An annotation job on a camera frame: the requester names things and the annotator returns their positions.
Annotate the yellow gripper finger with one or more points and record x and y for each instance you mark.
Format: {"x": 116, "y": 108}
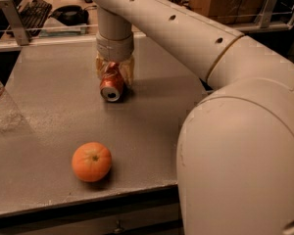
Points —
{"x": 102, "y": 66}
{"x": 127, "y": 71}

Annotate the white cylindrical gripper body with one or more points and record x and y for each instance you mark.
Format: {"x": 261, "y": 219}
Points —
{"x": 115, "y": 48}

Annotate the red coke can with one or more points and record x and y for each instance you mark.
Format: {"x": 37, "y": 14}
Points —
{"x": 111, "y": 86}

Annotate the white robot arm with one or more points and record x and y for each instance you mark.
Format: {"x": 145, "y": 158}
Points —
{"x": 235, "y": 151}

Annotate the clear plastic water bottle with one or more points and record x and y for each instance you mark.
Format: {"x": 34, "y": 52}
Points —
{"x": 10, "y": 115}

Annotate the black headphones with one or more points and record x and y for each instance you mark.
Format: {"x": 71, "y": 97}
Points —
{"x": 70, "y": 15}

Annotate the black keyboard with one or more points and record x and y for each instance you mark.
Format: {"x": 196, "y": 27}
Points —
{"x": 34, "y": 15}

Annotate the orange fruit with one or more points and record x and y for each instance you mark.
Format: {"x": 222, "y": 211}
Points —
{"x": 91, "y": 162}

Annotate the brown cardboard box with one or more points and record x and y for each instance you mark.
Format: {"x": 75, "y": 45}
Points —
{"x": 228, "y": 11}

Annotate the left metal rail bracket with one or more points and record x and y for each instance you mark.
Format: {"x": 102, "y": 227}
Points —
{"x": 14, "y": 19}

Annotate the metal rail bracket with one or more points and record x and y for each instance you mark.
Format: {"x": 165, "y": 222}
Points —
{"x": 264, "y": 17}
{"x": 14, "y": 19}

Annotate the right metal rail bracket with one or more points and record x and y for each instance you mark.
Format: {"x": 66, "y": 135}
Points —
{"x": 264, "y": 17}

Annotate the drawer with metal handle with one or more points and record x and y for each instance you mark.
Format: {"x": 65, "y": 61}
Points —
{"x": 122, "y": 218}

